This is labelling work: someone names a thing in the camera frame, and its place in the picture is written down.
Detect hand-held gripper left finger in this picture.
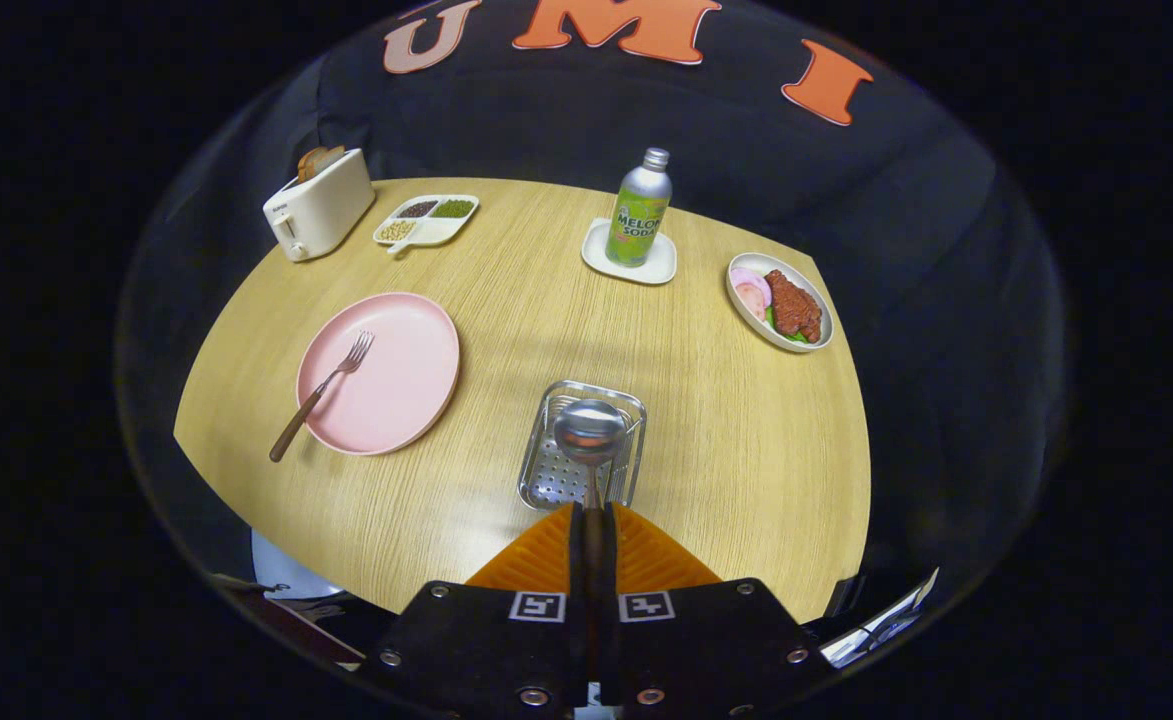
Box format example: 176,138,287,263
359,503,589,720

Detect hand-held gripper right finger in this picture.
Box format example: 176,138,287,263
600,503,837,720

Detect metal spoon with wooden handle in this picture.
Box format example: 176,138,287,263
553,399,631,561

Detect metal fork with wooden handle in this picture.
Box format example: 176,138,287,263
269,330,375,463

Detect metal cutlery basket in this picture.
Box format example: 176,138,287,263
518,380,647,511

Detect pink round plate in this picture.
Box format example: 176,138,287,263
296,292,461,457

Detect white oval dish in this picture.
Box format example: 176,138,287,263
726,252,835,354

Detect green lettuce leaf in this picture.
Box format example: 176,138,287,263
764,305,809,346

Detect white square coaster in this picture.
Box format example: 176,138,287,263
582,218,678,286

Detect pink ham slices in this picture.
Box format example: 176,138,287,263
730,267,773,321

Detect white round object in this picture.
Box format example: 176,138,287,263
251,528,344,601

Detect red meat piece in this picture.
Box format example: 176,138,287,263
764,270,823,343

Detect green soda bottle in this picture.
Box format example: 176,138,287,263
605,148,673,268

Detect white divided dish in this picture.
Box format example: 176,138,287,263
373,194,480,255

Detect white toaster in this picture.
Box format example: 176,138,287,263
263,148,377,263

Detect black backdrop cloth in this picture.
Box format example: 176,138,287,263
116,0,1072,621

